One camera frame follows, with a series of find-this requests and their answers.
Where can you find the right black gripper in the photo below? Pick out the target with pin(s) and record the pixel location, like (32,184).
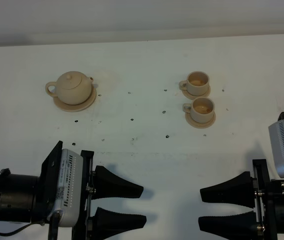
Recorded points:
(240,191)

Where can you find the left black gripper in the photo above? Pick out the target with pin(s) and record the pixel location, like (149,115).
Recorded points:
(100,183)

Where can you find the beige ceramic teapot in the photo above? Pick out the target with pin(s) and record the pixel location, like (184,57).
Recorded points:
(71,88)

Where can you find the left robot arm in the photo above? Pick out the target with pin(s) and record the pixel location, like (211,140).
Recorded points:
(18,202)

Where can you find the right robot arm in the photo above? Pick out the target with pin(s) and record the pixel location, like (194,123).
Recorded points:
(278,192)

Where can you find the beige teapot saucer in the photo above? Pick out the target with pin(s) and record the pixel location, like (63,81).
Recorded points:
(78,107)

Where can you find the near beige cup saucer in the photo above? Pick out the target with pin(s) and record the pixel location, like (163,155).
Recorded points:
(198,125)

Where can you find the beige cup saucer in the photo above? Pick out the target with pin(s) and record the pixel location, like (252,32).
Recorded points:
(192,97)
(198,125)

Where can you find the near beige teacup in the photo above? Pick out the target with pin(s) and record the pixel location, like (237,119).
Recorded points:
(201,109)

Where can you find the beige teacup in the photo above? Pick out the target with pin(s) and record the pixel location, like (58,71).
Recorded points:
(196,83)
(201,109)

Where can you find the far beige cup saucer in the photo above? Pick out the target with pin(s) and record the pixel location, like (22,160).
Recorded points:
(192,97)

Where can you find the far beige teacup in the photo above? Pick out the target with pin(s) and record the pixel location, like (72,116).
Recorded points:
(196,83)

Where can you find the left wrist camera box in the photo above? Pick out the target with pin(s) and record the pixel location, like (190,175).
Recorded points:
(60,185)

